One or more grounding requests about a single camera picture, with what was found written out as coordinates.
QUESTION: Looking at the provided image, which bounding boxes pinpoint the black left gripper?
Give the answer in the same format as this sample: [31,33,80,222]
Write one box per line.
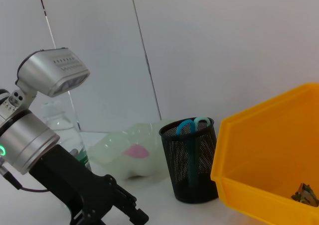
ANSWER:
[28,144,150,225]

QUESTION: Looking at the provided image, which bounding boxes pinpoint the pink peach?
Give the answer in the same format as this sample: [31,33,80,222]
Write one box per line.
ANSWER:
[124,144,150,159]

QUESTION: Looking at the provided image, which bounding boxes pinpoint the clear green-label water bottle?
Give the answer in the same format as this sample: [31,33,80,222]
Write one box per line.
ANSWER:
[41,102,92,171]

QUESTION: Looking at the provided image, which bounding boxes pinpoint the blue teal scissors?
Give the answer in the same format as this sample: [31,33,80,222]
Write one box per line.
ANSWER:
[175,116,211,186]

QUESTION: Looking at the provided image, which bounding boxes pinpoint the green plastic wrapper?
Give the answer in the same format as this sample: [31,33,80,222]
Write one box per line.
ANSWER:
[291,183,319,207]

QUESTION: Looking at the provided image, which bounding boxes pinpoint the pale green glass fruit plate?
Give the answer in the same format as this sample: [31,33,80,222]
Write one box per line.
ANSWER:
[86,119,175,181]

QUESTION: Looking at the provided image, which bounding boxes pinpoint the black mesh pen holder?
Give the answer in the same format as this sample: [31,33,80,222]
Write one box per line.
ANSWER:
[159,117,220,204]

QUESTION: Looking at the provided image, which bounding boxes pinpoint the yellow plastic bin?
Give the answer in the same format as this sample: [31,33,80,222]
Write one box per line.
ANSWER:
[210,82,319,225]

